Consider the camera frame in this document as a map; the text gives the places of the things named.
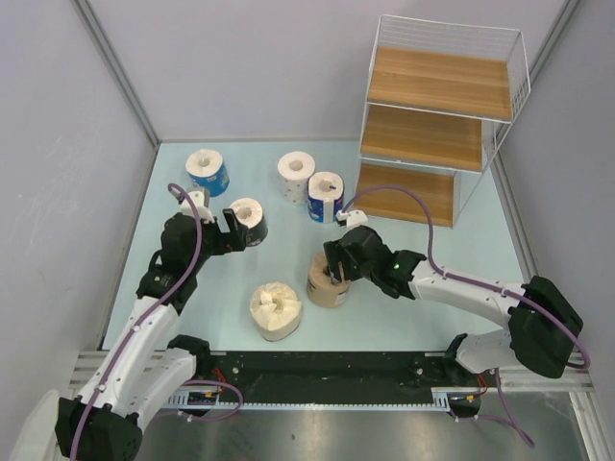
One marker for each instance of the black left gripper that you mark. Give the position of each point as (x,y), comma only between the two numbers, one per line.
(233,241)

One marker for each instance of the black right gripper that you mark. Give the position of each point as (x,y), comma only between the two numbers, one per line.
(332,256)

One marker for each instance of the dark green paper roll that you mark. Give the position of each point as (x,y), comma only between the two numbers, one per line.
(250,213)

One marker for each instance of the brown paper roll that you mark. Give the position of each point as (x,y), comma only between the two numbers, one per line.
(320,288)

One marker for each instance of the cream paper roll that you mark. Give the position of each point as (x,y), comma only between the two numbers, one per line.
(276,310)

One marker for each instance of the floral white paper roll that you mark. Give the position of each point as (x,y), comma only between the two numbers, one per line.
(294,170)

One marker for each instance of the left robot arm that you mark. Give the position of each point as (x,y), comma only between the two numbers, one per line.
(110,414)

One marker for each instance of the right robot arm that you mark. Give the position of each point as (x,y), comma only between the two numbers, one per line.
(537,326)

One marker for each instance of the blue Tempo wrapped paper roll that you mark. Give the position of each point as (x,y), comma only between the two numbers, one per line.
(325,196)

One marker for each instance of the light blue wrapped paper roll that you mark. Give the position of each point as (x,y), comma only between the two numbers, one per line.
(207,169)

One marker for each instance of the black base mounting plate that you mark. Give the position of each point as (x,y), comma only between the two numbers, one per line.
(364,378)

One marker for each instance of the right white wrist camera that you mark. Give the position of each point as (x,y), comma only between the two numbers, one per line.
(351,219)

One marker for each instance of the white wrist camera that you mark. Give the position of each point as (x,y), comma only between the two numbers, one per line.
(199,196)
(351,219)

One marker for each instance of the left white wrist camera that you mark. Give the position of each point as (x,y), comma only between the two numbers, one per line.
(199,196)

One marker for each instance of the white wire wooden shelf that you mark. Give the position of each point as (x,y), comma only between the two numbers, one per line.
(440,98)

